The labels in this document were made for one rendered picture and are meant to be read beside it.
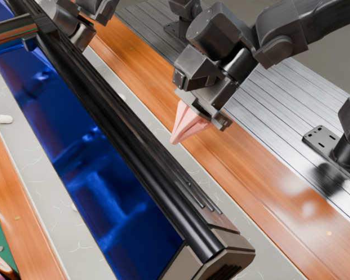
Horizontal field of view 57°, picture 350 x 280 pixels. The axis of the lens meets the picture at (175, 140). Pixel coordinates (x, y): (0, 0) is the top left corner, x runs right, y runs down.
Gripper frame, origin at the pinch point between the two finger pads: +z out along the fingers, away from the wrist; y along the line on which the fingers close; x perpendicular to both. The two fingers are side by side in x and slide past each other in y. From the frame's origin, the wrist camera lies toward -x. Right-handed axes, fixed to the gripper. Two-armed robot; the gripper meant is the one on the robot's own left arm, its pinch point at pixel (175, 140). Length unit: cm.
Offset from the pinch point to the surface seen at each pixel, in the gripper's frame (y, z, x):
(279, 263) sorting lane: 25.3, 3.1, 7.3
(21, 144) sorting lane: -22.7, 22.4, -9.4
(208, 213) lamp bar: 25.0, -6.4, -31.2
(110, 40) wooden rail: -42.8, -3.4, 9.2
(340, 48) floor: -60, -83, 178
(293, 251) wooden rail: 25.4, 0.4, 8.3
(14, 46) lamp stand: 4.7, -4.2, -34.6
